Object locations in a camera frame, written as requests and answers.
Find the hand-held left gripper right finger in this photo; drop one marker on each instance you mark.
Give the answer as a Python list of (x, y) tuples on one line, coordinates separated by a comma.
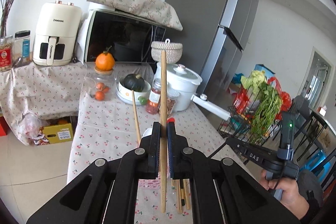
[(172, 150)]

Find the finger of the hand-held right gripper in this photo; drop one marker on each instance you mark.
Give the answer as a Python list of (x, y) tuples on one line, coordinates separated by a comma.
[(249, 151)]

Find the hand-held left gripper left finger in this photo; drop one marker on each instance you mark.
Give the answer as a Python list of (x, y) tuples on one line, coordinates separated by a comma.
[(155, 150)]

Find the white plastic spoon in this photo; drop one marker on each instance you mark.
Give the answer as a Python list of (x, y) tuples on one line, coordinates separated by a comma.
[(147, 132)]

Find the red plastic spoon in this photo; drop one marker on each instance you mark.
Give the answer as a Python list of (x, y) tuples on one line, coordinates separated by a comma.
[(171, 120)]

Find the slender bamboo chopstick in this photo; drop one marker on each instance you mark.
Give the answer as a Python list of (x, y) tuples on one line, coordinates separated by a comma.
[(136, 119), (163, 108)]

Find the pile of bamboo chopsticks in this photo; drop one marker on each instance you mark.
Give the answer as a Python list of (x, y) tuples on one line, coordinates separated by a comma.
[(179, 195)]

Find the person's right forearm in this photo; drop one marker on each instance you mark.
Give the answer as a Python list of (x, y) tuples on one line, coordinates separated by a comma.
[(312, 213)]

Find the person's right hand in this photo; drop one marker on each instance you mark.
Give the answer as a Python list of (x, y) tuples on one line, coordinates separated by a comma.
[(288, 195)]

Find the black chair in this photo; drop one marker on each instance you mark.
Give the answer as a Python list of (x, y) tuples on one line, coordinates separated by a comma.
[(304, 119)]

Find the bunch of leafy green herbs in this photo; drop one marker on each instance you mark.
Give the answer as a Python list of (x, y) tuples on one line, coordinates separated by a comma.
[(265, 111)]

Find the red plastic bag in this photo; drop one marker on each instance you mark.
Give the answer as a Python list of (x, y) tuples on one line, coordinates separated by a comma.
[(284, 100)]

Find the blue plastic stool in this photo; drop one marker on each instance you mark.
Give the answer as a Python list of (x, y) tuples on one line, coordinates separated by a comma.
[(319, 161)]

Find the jar of dried slices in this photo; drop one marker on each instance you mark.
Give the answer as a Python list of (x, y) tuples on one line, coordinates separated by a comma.
[(172, 104)]

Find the red snack packet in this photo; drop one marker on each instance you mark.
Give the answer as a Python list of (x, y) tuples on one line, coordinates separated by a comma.
[(240, 103)]

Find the red spice jar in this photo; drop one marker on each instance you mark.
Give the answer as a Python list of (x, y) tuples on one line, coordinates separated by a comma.
[(154, 100)]

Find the green lime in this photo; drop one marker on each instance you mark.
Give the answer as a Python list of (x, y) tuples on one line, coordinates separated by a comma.
[(142, 100)]

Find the cherry print tablecloth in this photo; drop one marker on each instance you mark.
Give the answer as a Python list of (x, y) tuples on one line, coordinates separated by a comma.
[(105, 121), (39, 87)]

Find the white electric pot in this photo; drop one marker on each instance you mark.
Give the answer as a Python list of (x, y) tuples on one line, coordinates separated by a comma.
[(181, 92)]

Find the white ceramic bowl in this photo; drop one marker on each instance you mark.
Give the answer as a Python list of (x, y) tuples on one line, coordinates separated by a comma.
[(126, 95)]

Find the napa cabbage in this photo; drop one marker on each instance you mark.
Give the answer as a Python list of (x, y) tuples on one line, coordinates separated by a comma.
[(253, 78)]

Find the glass door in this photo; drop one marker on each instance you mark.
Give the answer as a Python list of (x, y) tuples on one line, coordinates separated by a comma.
[(317, 77)]

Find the blue box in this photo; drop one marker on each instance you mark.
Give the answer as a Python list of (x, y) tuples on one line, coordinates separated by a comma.
[(263, 69)]

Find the dark green squash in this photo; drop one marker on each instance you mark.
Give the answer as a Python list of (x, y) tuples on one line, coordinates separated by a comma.
[(134, 82)]

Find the small orange fruit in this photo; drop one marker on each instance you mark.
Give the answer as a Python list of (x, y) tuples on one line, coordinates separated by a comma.
[(99, 86), (106, 89), (99, 95)]

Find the white pot lid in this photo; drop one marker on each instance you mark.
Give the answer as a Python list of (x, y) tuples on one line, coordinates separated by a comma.
[(181, 73)]

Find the glass jar with wooden lid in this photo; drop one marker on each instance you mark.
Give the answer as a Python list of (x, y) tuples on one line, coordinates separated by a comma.
[(90, 82)]

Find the yellow cardboard box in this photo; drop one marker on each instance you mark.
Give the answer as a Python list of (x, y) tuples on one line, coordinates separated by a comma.
[(59, 133)]

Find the woven lidded basket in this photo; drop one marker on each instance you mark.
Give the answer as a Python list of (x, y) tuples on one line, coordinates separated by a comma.
[(170, 50)]

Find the large orange with stem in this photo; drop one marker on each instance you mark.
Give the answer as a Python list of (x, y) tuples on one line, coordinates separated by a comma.
[(105, 61)]

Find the black microwave oven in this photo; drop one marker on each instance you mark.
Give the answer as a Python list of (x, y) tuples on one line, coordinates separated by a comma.
[(120, 35)]

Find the clear plastic bag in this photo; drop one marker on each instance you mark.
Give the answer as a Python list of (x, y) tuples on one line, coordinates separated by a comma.
[(31, 127)]

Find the grey refrigerator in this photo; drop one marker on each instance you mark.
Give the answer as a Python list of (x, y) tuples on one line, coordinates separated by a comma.
[(210, 29)]

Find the floral cloth cover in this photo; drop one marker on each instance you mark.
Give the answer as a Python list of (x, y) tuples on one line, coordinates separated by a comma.
[(131, 1)]

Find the red box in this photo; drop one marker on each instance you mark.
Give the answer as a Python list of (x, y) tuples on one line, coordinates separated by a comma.
[(3, 127)]

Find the cream air fryer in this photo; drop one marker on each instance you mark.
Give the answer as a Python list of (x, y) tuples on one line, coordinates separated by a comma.
[(57, 27)]

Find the black lid spice jar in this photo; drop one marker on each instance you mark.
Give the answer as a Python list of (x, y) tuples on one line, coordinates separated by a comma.
[(22, 48)]

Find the red label jar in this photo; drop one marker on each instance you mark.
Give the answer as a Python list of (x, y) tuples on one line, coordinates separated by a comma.
[(5, 56)]

